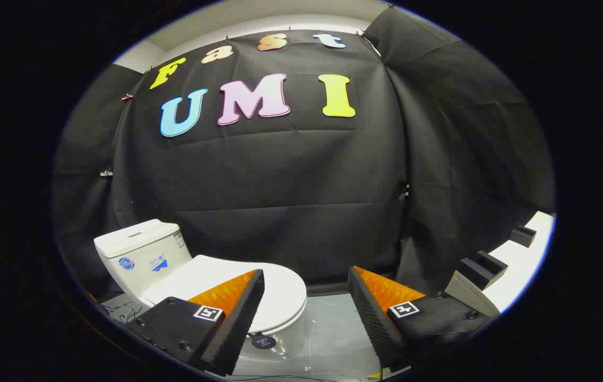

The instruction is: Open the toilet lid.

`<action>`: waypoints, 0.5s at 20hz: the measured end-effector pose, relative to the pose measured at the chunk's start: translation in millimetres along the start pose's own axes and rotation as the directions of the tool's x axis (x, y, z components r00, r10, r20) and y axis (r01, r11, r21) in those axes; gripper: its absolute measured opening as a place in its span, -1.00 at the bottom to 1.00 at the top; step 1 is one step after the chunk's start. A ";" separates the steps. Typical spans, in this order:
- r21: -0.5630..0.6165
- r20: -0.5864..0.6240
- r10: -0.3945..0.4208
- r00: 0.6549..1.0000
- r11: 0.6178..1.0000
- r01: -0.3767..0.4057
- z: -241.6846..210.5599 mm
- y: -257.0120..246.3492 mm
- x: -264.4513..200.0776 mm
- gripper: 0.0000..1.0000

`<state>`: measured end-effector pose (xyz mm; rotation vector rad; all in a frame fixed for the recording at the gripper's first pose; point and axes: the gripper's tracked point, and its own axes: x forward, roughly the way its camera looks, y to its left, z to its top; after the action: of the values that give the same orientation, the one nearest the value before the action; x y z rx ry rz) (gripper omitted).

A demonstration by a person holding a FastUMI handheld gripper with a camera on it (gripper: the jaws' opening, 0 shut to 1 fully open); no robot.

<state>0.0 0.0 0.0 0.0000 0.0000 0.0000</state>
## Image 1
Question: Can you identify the white staircase with black treads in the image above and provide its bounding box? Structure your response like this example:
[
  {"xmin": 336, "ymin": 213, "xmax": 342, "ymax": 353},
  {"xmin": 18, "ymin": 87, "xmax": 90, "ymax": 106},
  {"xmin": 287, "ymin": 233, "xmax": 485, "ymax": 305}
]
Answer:
[{"xmin": 444, "ymin": 211, "xmax": 556, "ymax": 317}]

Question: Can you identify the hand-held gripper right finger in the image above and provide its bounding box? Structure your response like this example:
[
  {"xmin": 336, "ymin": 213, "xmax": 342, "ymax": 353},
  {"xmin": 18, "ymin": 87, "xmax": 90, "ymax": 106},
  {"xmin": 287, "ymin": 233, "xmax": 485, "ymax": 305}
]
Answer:
[{"xmin": 348, "ymin": 266, "xmax": 493, "ymax": 372}]

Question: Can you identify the thin dark cable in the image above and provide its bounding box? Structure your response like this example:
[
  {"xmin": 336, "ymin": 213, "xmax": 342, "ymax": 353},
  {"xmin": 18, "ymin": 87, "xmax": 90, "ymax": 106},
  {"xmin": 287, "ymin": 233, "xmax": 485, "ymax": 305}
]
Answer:
[{"xmin": 101, "ymin": 301, "xmax": 143, "ymax": 323}]

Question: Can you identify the white ceramic toilet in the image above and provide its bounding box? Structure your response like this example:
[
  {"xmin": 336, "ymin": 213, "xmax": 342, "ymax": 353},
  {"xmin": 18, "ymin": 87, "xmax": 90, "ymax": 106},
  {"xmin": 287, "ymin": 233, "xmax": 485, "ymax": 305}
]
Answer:
[{"xmin": 93, "ymin": 219, "xmax": 308, "ymax": 367}]

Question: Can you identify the white toilet lid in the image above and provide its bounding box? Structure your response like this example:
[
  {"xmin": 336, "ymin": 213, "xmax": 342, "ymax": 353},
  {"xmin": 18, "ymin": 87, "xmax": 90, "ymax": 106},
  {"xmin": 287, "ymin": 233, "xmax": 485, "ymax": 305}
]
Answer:
[{"xmin": 142, "ymin": 255, "xmax": 308, "ymax": 335}]

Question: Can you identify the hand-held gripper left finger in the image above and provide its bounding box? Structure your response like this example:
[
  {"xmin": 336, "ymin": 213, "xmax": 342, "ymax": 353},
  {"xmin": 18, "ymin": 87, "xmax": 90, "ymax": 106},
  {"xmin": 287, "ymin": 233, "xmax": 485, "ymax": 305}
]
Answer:
[{"xmin": 126, "ymin": 269, "xmax": 265, "ymax": 376}]

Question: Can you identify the black round lid handle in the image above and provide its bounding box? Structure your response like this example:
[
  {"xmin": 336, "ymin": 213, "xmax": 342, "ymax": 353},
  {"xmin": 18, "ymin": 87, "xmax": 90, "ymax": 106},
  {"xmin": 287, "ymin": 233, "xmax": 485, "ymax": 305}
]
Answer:
[{"xmin": 250, "ymin": 332, "xmax": 277, "ymax": 351}]

